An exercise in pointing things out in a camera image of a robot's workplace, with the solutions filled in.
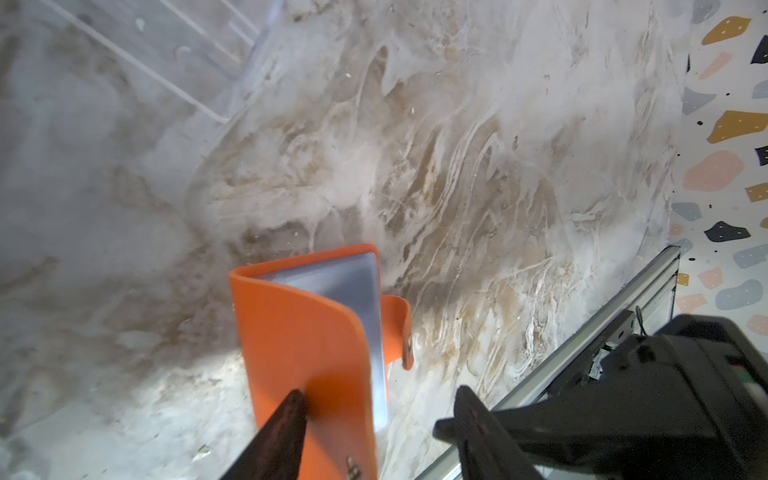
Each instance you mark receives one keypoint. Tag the clear acrylic card stand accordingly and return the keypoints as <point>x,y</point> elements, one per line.
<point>209,53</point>

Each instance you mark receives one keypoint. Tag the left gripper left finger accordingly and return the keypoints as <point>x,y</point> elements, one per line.
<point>275,453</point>

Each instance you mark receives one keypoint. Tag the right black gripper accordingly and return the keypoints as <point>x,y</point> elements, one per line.
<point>688,402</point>

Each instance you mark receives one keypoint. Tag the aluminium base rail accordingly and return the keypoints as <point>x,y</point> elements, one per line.
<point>644,305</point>

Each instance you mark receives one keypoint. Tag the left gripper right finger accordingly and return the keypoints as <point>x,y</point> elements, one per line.
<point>486,450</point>

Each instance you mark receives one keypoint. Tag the orange card holder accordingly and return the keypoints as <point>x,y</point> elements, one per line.
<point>321,323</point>

